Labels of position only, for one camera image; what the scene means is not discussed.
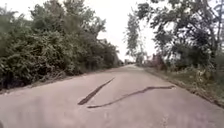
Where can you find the grey asphalt road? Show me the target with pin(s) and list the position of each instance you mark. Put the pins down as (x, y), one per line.
(133, 110)

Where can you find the dense green roadside bushes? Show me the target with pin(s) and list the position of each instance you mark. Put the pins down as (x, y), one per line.
(50, 50)

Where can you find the row of trees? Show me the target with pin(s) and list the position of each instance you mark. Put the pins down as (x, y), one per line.
(186, 36)

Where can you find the grass verge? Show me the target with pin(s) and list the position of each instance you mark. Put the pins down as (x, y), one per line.
(196, 83)

